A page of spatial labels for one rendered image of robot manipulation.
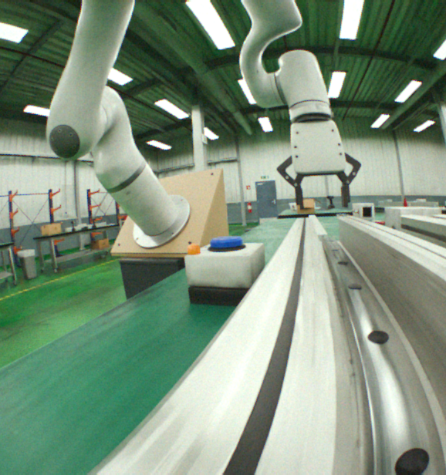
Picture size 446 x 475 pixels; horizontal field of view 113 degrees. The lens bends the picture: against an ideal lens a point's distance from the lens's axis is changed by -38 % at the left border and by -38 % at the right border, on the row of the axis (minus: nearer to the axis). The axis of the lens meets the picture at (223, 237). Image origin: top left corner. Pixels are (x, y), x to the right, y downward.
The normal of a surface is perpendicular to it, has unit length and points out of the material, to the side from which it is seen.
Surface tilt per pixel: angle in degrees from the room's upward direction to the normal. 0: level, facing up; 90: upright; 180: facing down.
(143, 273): 90
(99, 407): 0
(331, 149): 92
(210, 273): 90
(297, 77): 90
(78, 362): 0
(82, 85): 115
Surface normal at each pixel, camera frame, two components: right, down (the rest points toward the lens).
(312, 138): -0.37, 0.16
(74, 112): 0.32, 0.42
